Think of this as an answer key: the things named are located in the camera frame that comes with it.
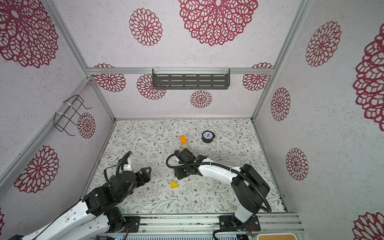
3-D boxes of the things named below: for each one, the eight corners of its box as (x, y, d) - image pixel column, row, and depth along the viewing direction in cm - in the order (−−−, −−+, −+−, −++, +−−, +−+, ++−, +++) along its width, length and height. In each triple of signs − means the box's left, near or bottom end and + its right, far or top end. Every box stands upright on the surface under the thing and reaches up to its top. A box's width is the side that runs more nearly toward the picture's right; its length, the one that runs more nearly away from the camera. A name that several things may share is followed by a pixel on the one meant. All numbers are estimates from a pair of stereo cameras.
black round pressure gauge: (199, 140, 110) (200, 137, 108) (205, 132, 115) (205, 129, 112) (210, 144, 108) (210, 141, 105) (215, 136, 113) (215, 133, 110)
